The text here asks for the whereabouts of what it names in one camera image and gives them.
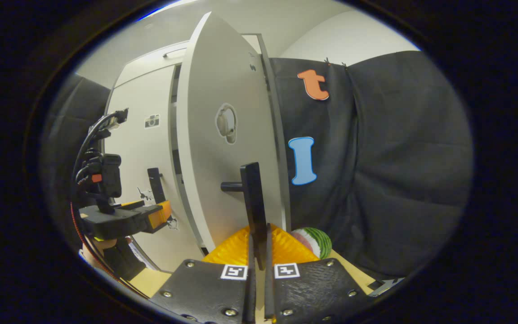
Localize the white double-door shoe cabinet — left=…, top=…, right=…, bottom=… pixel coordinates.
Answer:
left=169, top=32, right=292, bottom=257

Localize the white cabinet door camera sticker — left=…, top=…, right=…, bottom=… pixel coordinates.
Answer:
left=104, top=63, right=205, bottom=273

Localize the black cable bundle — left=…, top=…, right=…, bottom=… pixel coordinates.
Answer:
left=74, top=108, right=129, bottom=189

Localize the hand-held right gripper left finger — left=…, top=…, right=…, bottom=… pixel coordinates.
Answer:
left=149, top=225, right=256, bottom=324

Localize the black door handle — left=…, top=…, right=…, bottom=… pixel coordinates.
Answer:
left=221, top=162, right=268, bottom=270
left=147, top=167, right=167, bottom=205

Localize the green striped watermelon toy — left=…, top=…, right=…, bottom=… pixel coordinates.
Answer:
left=291, top=227, right=333, bottom=260

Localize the white cabinet door headphone sticker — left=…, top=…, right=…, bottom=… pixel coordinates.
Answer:
left=177, top=12, right=291, bottom=252

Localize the white cabinet drawer front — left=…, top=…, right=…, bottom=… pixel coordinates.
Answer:
left=115, top=40, right=190, bottom=86

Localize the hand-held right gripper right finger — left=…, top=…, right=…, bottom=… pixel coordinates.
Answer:
left=266, top=224, right=376, bottom=324

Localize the red cable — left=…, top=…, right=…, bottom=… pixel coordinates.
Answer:
left=70, top=202, right=120, bottom=282

